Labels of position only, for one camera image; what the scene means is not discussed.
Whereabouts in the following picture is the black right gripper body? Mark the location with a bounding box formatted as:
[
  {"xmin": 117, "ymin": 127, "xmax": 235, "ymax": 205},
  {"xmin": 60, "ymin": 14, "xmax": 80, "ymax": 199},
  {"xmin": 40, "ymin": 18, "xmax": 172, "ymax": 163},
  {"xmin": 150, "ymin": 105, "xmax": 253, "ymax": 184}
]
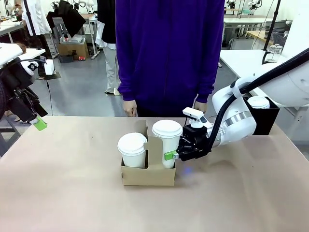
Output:
[{"xmin": 178, "ymin": 125, "xmax": 213, "ymax": 162}]

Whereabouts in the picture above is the brown cardboard cup carrier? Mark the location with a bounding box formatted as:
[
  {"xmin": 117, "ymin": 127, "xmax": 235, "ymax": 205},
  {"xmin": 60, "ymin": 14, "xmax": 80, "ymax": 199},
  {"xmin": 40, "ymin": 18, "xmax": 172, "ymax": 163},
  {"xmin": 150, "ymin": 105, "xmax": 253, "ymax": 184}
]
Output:
[{"xmin": 120, "ymin": 119, "xmax": 177, "ymax": 187}]

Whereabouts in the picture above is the tall white paper cup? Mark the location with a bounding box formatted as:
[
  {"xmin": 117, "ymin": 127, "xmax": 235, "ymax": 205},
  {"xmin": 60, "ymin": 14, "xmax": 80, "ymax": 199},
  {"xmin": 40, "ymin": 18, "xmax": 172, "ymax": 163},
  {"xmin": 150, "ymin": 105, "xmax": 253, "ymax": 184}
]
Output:
[{"xmin": 159, "ymin": 135, "xmax": 181, "ymax": 169}]

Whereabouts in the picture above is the brown cardboard box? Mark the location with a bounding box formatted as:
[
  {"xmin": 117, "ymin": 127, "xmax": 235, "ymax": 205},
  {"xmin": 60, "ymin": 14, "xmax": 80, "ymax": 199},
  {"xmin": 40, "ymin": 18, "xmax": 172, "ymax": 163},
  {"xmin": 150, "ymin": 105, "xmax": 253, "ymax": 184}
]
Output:
[{"xmin": 57, "ymin": 43, "xmax": 89, "ymax": 61}]

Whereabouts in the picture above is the grey wire basket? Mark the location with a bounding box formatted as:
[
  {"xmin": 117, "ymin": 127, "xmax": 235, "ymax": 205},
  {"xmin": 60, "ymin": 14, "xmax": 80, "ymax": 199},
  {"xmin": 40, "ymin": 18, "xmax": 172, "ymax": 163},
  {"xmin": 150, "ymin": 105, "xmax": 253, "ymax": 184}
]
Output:
[{"xmin": 272, "ymin": 32, "xmax": 291, "ymax": 46}]

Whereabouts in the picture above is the white side table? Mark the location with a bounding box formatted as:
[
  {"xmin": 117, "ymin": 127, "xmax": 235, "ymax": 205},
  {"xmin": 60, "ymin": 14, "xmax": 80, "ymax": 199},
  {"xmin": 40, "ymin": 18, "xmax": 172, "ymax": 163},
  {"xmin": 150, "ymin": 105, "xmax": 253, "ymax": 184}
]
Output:
[{"xmin": 24, "ymin": 47, "xmax": 46, "ymax": 58}]

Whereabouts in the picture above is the grey plastic bin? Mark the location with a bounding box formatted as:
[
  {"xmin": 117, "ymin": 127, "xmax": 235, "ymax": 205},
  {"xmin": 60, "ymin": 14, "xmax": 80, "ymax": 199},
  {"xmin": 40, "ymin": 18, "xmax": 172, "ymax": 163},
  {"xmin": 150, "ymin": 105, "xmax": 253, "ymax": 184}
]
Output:
[{"xmin": 59, "ymin": 34, "xmax": 87, "ymax": 45}]

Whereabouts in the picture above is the long white lab table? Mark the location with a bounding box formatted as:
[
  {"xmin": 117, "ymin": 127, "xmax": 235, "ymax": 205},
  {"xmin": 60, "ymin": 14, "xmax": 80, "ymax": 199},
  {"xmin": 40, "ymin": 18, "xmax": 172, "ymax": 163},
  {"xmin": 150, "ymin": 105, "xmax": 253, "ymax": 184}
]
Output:
[{"xmin": 223, "ymin": 15, "xmax": 276, "ymax": 50}]

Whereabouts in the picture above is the black tripod pole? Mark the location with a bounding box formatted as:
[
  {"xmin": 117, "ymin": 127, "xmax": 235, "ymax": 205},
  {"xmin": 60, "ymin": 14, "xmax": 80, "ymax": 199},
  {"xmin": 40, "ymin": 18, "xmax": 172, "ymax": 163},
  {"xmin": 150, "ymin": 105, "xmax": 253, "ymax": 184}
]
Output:
[{"xmin": 265, "ymin": 0, "xmax": 282, "ymax": 53}]

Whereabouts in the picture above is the black floor crate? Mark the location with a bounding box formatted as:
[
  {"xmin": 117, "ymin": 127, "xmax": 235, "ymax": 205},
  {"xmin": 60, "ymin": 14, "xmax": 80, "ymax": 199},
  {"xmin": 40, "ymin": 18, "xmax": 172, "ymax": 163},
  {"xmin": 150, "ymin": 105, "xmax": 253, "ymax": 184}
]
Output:
[{"xmin": 58, "ymin": 55, "xmax": 74, "ymax": 64}]

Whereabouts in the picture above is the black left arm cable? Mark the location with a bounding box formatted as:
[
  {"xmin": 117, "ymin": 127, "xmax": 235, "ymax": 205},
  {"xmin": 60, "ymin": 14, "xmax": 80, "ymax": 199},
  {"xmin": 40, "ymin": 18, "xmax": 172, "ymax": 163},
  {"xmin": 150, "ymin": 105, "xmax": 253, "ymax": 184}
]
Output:
[{"xmin": 0, "ymin": 78, "xmax": 14, "ymax": 116}]

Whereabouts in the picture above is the person in white trousers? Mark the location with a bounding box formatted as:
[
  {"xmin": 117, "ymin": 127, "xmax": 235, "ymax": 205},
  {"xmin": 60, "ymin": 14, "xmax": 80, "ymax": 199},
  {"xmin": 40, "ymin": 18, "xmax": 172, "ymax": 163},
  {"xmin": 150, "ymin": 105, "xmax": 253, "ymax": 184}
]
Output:
[{"xmin": 95, "ymin": 0, "xmax": 122, "ymax": 95}]

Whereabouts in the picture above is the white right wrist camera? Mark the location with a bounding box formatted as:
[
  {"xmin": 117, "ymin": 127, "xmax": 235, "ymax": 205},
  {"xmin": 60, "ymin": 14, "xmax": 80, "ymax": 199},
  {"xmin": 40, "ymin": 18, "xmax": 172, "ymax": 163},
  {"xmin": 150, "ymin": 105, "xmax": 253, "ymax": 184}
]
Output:
[{"xmin": 182, "ymin": 108, "xmax": 207, "ymax": 129}]

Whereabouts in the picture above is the black hanging jacket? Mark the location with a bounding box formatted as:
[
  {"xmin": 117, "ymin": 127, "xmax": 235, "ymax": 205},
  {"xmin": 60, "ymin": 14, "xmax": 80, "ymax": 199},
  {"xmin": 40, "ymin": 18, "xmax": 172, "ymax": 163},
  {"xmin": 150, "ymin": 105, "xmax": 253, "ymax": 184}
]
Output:
[{"xmin": 46, "ymin": 0, "xmax": 87, "ymax": 39}]

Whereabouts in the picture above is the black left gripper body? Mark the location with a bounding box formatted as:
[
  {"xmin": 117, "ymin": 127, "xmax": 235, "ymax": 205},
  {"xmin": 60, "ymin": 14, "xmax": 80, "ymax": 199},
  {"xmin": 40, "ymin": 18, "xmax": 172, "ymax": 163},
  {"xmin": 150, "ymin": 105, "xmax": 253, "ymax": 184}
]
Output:
[{"xmin": 13, "ymin": 87, "xmax": 49, "ymax": 123}]

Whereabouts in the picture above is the black cup holder box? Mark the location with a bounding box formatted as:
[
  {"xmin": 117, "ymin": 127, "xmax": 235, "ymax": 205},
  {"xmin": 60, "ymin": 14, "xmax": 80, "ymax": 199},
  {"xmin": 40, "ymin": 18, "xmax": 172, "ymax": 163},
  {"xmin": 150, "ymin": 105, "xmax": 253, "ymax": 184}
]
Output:
[{"xmin": 243, "ymin": 96, "xmax": 281, "ymax": 136}]

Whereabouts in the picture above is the white-legged metal table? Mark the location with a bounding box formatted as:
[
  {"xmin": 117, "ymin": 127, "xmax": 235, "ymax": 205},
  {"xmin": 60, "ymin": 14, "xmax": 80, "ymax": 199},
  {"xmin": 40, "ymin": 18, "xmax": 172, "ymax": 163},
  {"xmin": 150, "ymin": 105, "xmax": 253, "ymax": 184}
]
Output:
[{"xmin": 81, "ymin": 14, "xmax": 101, "ymax": 60}]

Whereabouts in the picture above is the white plastic cup lid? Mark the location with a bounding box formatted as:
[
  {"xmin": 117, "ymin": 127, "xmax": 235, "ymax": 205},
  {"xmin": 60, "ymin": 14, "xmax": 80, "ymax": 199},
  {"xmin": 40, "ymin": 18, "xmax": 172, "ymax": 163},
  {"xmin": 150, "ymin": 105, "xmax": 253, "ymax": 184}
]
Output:
[
  {"xmin": 151, "ymin": 119, "xmax": 183, "ymax": 139},
  {"xmin": 117, "ymin": 132, "xmax": 148, "ymax": 156}
]

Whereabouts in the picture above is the person in white coat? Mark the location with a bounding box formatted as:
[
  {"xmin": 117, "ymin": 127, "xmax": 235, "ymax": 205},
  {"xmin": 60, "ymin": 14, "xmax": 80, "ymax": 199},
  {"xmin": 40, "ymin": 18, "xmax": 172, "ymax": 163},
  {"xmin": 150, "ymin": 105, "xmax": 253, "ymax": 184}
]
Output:
[{"xmin": 21, "ymin": 0, "xmax": 53, "ymax": 49}]

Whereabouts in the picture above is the person's purple sweater torso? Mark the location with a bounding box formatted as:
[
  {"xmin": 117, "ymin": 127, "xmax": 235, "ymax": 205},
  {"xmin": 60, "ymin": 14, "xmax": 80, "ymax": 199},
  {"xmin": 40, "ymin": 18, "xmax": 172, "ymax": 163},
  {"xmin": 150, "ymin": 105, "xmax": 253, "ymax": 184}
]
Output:
[{"xmin": 115, "ymin": 0, "xmax": 225, "ymax": 118}]

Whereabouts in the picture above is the person's right hand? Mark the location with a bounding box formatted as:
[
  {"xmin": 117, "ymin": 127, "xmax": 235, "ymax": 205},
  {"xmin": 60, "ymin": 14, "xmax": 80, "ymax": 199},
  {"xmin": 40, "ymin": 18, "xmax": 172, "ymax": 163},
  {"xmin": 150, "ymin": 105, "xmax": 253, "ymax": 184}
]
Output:
[{"xmin": 122, "ymin": 99, "xmax": 139, "ymax": 118}]

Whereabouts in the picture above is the person's left hand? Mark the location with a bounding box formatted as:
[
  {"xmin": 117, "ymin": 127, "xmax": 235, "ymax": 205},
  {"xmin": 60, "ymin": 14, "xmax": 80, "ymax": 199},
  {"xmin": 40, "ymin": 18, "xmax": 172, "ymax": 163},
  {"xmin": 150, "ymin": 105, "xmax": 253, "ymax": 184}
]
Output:
[{"xmin": 194, "ymin": 101, "xmax": 208, "ymax": 115}]

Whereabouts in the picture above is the short white paper cup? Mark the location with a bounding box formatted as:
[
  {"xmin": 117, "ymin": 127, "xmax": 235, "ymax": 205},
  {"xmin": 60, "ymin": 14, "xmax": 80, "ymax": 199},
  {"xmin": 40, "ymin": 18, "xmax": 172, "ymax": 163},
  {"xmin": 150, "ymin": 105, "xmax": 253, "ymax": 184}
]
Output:
[{"xmin": 122, "ymin": 151, "xmax": 147, "ymax": 169}]

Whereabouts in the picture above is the white lidded paper cup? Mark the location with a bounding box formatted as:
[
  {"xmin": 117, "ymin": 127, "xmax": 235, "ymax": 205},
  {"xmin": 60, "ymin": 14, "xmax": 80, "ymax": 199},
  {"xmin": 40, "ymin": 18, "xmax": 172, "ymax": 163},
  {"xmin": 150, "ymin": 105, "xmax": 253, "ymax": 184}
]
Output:
[{"xmin": 248, "ymin": 96, "xmax": 270, "ymax": 110}]

